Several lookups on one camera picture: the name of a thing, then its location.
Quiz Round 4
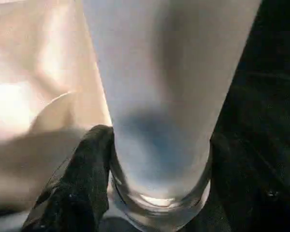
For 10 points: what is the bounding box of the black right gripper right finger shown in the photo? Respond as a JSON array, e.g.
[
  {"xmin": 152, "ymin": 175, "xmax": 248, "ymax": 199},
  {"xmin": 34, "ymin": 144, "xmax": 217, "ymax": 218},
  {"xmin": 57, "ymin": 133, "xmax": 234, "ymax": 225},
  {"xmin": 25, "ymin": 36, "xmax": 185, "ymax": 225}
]
[{"xmin": 203, "ymin": 134, "xmax": 290, "ymax": 232}]

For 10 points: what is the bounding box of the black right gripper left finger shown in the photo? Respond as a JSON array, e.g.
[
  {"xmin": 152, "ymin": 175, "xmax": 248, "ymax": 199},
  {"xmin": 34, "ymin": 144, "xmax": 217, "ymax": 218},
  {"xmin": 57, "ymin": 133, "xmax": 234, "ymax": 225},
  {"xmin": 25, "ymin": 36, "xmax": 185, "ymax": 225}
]
[{"xmin": 21, "ymin": 124, "xmax": 115, "ymax": 232}]

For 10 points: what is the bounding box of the white plastic table top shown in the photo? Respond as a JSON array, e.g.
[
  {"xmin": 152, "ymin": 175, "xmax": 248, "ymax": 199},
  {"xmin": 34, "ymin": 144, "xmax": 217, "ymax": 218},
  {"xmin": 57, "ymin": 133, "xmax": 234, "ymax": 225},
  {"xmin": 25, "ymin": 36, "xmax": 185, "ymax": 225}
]
[{"xmin": 0, "ymin": 0, "xmax": 113, "ymax": 218}]

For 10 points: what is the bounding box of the white plastic table leg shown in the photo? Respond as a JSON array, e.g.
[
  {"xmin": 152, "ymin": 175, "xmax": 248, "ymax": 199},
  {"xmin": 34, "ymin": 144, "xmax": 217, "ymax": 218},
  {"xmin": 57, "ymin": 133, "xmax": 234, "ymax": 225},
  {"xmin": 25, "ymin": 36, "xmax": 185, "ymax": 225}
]
[{"xmin": 83, "ymin": 0, "xmax": 263, "ymax": 232}]

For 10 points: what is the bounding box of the black mat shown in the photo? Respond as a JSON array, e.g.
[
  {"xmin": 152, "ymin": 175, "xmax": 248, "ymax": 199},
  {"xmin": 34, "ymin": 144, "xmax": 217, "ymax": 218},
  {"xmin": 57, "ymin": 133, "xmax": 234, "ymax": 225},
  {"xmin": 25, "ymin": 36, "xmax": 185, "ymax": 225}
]
[{"xmin": 101, "ymin": 0, "xmax": 290, "ymax": 232}]

